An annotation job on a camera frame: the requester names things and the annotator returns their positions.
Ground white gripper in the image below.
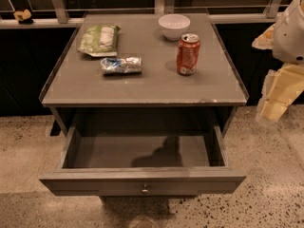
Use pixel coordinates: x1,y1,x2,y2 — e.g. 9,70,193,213
252,0,304,122

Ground red coke can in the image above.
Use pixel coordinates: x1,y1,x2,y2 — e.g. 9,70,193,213
177,33,200,75

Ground grey open top drawer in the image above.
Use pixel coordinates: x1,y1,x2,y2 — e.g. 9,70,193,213
39,126,246,197

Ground crushed blue silver can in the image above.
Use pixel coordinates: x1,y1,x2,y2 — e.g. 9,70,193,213
101,56,143,75

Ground metal drawer knob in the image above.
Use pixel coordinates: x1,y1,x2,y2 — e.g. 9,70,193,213
141,183,149,195

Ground grey cabinet with top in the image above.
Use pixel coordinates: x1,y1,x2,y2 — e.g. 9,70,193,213
40,13,248,132

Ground white ceramic bowl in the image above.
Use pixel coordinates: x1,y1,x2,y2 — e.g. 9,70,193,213
159,14,191,41

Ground green chip bag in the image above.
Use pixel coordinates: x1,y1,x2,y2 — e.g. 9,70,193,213
78,24,121,57

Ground metal window railing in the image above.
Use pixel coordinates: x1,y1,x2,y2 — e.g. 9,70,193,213
0,0,292,29

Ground small yellow sponge object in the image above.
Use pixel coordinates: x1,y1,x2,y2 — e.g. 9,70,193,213
13,9,33,24

